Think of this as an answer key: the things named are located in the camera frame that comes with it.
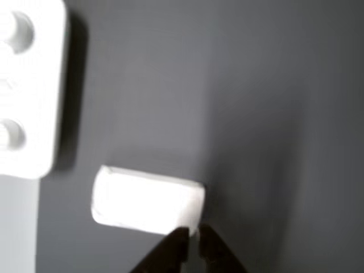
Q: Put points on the white block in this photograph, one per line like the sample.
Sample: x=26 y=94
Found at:
x=145 y=199

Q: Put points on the grey table mat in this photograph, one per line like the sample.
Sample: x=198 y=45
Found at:
x=227 y=85

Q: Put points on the white plate with round dimples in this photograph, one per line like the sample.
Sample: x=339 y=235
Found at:
x=42 y=85

